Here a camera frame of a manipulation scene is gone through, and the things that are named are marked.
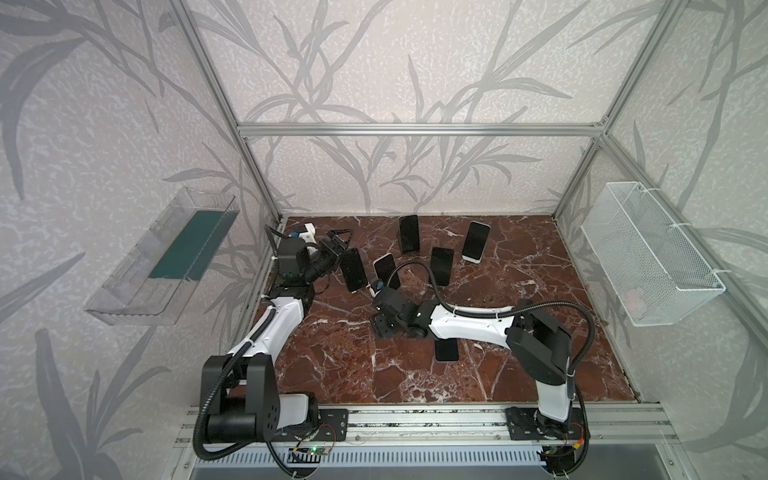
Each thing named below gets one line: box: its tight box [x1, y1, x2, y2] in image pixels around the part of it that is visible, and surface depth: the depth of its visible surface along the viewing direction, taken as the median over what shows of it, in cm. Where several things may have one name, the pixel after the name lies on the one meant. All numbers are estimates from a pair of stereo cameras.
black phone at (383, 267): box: [373, 253, 400, 290], surface depth 90 cm
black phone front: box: [436, 338, 459, 361], surface depth 86 cm
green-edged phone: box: [461, 220, 491, 264], surface depth 104 cm
